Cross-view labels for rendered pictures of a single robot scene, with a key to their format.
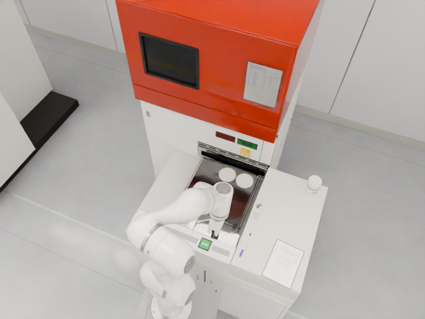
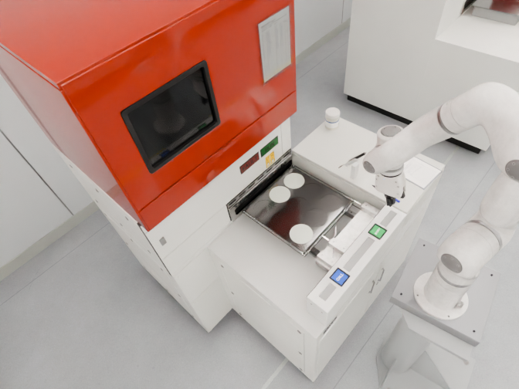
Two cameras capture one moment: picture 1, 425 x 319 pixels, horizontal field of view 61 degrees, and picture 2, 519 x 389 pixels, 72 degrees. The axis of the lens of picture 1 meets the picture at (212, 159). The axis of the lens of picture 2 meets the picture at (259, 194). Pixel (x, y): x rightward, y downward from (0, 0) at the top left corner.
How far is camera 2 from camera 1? 124 cm
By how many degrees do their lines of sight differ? 36
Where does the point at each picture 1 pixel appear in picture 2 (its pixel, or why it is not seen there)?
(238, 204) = (324, 194)
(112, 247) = not seen: outside the picture
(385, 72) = not seen: hidden behind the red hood
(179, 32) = (177, 55)
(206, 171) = (266, 213)
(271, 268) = (417, 179)
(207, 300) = (434, 255)
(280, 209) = (348, 154)
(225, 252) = (390, 214)
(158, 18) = (142, 58)
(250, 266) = (412, 196)
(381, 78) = not seen: hidden behind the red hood
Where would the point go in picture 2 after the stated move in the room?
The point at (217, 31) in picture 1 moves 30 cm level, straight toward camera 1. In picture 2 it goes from (218, 10) to (324, 19)
